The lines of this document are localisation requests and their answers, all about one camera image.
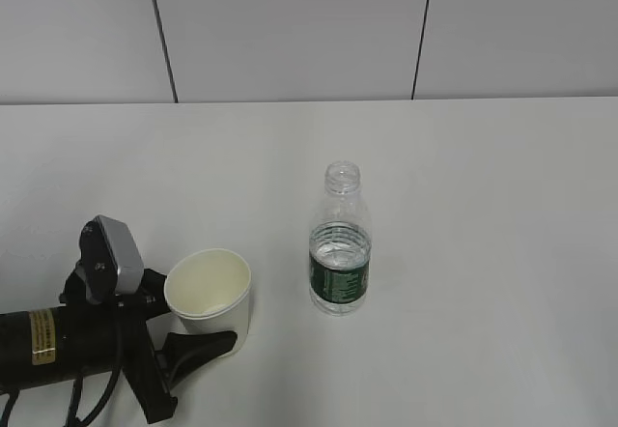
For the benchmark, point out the white paper cup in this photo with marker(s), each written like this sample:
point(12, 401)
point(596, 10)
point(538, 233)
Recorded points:
point(210, 291)

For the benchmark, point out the clear water bottle green label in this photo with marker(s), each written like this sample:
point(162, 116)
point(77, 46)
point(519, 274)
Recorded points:
point(340, 242)

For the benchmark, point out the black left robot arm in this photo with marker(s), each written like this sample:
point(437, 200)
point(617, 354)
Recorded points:
point(93, 345)

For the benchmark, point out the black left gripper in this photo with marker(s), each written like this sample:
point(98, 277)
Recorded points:
point(134, 355)

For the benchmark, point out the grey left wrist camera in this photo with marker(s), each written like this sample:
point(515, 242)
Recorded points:
point(110, 263)

